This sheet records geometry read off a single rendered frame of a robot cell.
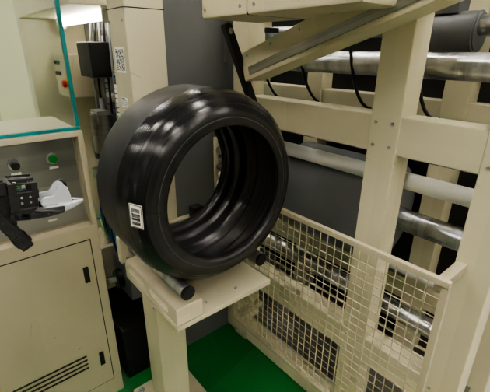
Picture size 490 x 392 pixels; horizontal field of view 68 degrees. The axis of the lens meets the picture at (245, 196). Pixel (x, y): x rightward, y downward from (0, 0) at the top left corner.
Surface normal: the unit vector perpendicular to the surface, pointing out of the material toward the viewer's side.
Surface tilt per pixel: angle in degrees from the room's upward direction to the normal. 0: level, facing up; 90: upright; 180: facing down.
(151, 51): 90
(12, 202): 90
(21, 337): 90
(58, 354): 90
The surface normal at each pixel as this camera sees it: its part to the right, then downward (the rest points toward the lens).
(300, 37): -0.76, 0.24
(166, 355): 0.64, 0.29
